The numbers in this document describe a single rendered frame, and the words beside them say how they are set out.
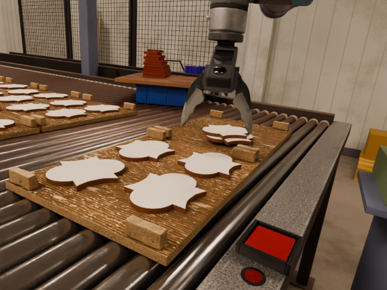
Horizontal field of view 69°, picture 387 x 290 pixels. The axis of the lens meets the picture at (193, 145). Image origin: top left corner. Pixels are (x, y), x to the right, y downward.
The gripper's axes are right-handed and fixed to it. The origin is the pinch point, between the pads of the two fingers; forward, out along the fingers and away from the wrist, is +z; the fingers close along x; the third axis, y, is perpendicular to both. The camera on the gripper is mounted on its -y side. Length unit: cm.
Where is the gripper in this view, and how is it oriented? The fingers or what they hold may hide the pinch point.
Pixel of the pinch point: (215, 131)
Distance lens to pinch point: 61.1
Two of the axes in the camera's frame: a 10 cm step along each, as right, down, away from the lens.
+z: -0.8, 9.5, 3.1
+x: -9.8, -1.2, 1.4
